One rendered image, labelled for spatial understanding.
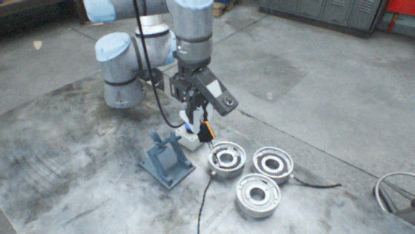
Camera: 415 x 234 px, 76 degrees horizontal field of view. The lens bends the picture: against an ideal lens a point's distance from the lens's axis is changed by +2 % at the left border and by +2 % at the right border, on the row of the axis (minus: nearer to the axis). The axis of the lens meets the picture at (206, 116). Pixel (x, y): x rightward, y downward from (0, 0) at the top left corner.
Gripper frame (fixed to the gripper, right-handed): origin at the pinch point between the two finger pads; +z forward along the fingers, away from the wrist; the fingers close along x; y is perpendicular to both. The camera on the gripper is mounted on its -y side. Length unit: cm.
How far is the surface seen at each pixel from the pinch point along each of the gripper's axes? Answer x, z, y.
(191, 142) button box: -0.4, 9.2, 4.9
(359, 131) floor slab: -150, 93, -21
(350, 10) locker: -323, 64, 58
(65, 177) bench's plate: 29.3, 13.1, 23.6
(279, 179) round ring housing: -7.1, 9.9, -20.5
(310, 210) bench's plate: -6.5, 12.9, -30.0
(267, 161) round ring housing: -11.2, 11.4, -14.6
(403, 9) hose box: -354, 59, 11
